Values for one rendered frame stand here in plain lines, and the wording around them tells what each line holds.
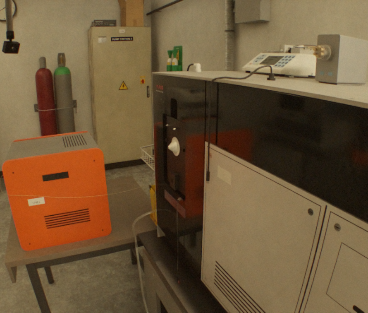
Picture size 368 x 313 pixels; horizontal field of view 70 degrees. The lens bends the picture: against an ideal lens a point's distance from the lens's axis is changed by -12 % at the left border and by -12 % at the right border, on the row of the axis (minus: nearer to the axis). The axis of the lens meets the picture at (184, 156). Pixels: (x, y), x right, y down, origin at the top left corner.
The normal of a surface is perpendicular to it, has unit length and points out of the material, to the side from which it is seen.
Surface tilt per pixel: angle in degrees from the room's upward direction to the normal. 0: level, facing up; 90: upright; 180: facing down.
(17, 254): 0
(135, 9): 90
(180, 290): 0
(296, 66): 87
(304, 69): 87
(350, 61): 90
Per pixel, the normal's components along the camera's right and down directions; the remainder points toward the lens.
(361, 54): 0.44, 0.29
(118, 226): 0.00, -0.95
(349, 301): -0.90, 0.14
